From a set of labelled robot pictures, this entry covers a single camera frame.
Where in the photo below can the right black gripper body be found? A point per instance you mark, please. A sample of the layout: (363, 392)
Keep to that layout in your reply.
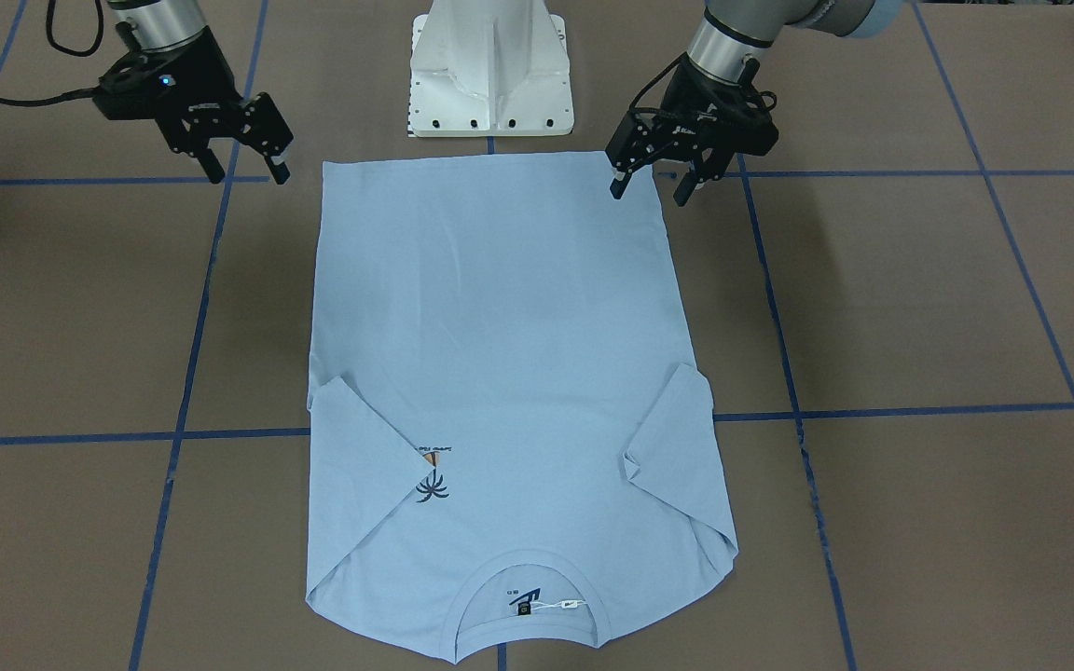
(199, 81)

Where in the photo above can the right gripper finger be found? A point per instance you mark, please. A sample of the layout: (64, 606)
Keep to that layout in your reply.
(210, 164)
(277, 166)

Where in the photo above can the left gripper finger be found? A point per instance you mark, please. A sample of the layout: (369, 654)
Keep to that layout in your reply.
(622, 174)
(692, 179)

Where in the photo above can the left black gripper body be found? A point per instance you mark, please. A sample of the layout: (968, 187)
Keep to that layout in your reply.
(697, 93)

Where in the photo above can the light blue t-shirt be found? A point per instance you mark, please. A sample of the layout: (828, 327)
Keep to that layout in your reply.
(509, 434)

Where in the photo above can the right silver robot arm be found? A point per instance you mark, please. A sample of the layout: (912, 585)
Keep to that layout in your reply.
(158, 26)

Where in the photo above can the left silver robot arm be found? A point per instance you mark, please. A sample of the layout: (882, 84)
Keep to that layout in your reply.
(730, 31)

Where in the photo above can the white camera mast pedestal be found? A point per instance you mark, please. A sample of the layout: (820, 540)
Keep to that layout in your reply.
(489, 68)

